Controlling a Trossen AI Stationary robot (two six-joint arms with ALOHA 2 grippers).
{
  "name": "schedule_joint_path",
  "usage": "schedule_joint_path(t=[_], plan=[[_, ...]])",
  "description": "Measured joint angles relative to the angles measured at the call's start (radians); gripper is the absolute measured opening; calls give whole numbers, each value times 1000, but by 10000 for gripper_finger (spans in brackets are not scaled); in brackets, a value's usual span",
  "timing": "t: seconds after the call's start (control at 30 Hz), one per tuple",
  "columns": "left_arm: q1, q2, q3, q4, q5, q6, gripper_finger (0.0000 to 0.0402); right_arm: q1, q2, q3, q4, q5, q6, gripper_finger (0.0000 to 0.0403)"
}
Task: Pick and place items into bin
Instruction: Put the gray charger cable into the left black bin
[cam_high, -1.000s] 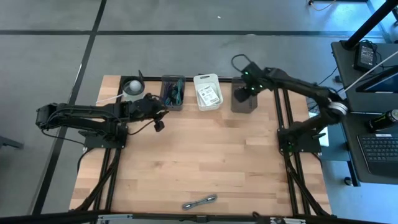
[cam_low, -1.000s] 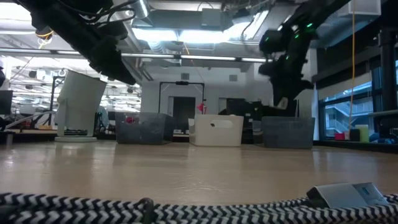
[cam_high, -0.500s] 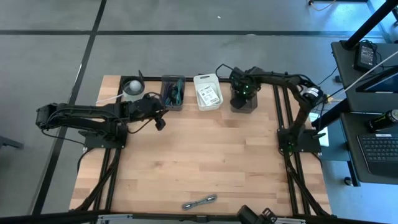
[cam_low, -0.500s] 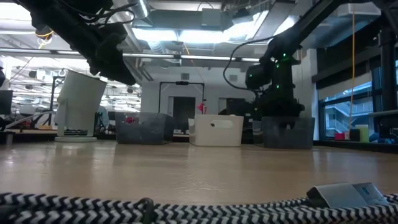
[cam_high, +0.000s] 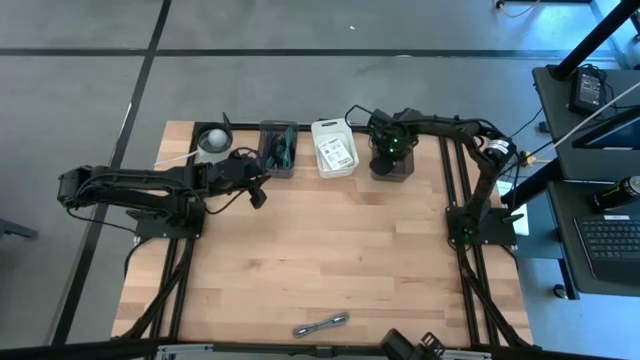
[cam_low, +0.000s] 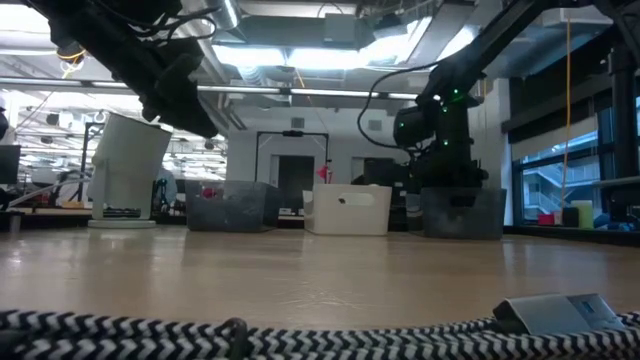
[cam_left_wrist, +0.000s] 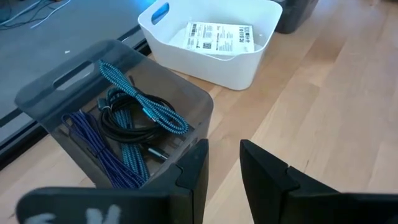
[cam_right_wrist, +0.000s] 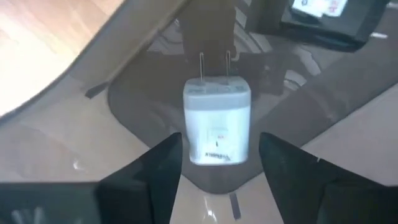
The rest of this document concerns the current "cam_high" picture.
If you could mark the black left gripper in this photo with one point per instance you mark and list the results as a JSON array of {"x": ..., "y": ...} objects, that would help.
[{"x": 235, "y": 172}]

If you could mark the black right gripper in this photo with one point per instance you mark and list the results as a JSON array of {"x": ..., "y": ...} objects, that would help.
[{"x": 392, "y": 135}]

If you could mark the white booklet with pen print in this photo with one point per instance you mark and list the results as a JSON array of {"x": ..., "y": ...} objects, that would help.
[{"x": 342, "y": 160}]

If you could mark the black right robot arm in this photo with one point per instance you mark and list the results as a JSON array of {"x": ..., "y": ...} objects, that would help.
[{"x": 480, "y": 165}]

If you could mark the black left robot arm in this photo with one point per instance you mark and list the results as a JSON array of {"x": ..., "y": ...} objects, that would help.
[{"x": 130, "y": 182}]

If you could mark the dark grey plastic bin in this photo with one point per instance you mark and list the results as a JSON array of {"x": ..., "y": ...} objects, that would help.
[
  {"x": 280, "y": 173},
  {"x": 406, "y": 170}
]

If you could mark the white plastic bin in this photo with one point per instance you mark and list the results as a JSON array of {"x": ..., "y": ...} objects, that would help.
[{"x": 345, "y": 131}]

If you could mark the yellow power plug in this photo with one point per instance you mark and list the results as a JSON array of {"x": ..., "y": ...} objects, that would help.
[{"x": 526, "y": 159}]

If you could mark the black desk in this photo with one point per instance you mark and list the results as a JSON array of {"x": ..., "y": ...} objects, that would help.
[
  {"x": 555, "y": 125},
  {"x": 567, "y": 250}
]

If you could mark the black power adapter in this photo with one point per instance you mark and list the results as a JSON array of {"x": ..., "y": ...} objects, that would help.
[{"x": 587, "y": 92}]

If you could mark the white rod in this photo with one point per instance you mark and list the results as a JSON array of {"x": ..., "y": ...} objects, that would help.
[{"x": 595, "y": 115}]

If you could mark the black flat monitor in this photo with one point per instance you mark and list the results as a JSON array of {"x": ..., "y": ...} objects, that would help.
[{"x": 615, "y": 132}]

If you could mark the black diagonal pole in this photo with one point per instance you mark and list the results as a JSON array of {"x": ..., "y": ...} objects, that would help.
[{"x": 595, "y": 37}]

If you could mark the grey chair leg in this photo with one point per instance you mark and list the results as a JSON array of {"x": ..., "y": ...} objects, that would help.
[{"x": 15, "y": 230}]

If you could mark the black caster wheel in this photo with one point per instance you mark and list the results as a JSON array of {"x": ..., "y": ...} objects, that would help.
[{"x": 560, "y": 291}]

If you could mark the black drink can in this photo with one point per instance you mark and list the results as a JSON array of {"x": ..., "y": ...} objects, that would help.
[{"x": 615, "y": 194}]

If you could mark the black laptop keyboard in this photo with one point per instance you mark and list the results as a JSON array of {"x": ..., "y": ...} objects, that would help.
[{"x": 610, "y": 240}]

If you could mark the black aluminium table frame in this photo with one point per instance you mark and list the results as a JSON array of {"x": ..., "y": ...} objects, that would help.
[{"x": 468, "y": 280}]

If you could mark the silver metal bracket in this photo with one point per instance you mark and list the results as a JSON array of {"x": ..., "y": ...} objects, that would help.
[
  {"x": 465, "y": 356},
  {"x": 182, "y": 352}
]

